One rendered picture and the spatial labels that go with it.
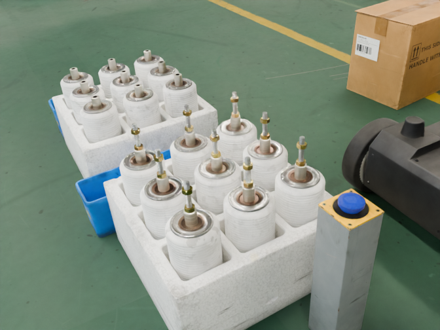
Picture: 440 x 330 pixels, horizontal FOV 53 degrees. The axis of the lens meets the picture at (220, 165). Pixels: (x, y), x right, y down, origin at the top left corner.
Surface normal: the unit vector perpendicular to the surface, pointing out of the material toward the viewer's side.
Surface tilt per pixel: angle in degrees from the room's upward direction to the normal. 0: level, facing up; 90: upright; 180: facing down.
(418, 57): 90
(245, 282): 90
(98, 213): 92
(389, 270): 0
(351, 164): 79
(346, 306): 90
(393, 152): 45
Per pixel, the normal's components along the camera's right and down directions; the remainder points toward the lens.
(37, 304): -0.07, -0.82
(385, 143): -0.67, -0.36
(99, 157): 0.48, 0.47
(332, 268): -0.87, 0.33
